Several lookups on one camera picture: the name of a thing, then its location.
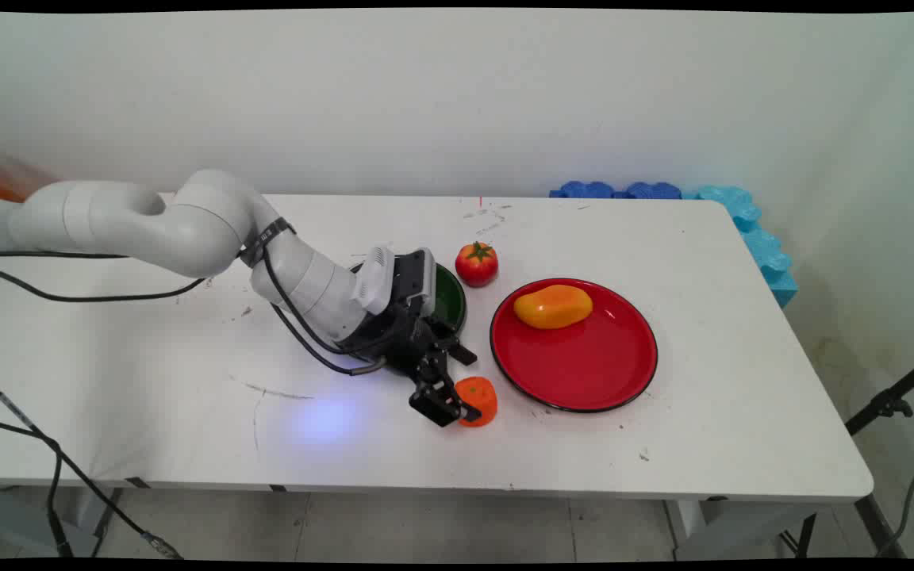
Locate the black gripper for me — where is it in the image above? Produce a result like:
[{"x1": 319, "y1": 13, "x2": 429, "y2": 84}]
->
[{"x1": 338, "y1": 297, "x2": 482, "y2": 430}]

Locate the orange object behind arm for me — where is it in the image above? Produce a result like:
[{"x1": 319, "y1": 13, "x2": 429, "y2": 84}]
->
[{"x1": 0, "y1": 145, "x2": 57, "y2": 204}]

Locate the orange toy tangerine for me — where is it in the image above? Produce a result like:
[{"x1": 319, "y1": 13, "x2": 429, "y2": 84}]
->
[{"x1": 454, "y1": 376, "x2": 499, "y2": 428}]

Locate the dark green plate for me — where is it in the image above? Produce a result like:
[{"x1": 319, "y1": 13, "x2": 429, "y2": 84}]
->
[{"x1": 350, "y1": 261, "x2": 468, "y2": 335}]

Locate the red toy tomato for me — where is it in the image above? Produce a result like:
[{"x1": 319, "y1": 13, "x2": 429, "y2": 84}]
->
[{"x1": 455, "y1": 241, "x2": 500, "y2": 288}]

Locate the yellow orange toy mango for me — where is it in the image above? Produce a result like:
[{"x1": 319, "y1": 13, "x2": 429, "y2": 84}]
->
[{"x1": 513, "y1": 284, "x2": 594, "y2": 331}]

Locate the red plate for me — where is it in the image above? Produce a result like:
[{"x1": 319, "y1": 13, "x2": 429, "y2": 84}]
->
[{"x1": 490, "y1": 278, "x2": 659, "y2": 414}]

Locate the dark blue foam piece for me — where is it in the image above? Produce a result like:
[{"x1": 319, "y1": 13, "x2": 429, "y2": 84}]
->
[
  {"x1": 549, "y1": 181, "x2": 616, "y2": 200},
  {"x1": 614, "y1": 182, "x2": 682, "y2": 201}
]

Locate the light blue foam piece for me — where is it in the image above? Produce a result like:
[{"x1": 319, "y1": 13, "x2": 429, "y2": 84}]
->
[{"x1": 681, "y1": 185, "x2": 800, "y2": 309}]

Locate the black tripod stand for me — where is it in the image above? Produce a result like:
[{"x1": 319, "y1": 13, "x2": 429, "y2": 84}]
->
[{"x1": 845, "y1": 349, "x2": 914, "y2": 437}]

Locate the black table leg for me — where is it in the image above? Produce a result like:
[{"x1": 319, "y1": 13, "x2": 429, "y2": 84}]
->
[{"x1": 778, "y1": 495, "x2": 906, "y2": 560}]

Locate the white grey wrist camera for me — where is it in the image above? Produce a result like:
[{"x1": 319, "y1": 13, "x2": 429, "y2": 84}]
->
[{"x1": 351, "y1": 245, "x2": 436, "y2": 317}]

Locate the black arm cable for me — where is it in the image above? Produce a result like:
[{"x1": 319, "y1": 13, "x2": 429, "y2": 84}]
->
[{"x1": 0, "y1": 244, "x2": 388, "y2": 377}]

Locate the black strap on arm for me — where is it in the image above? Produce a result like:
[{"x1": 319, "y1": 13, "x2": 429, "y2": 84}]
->
[{"x1": 238, "y1": 217, "x2": 297, "y2": 268}]

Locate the black floor cable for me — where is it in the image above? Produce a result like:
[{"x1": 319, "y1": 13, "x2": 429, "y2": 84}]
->
[{"x1": 0, "y1": 382, "x2": 184, "y2": 561}]

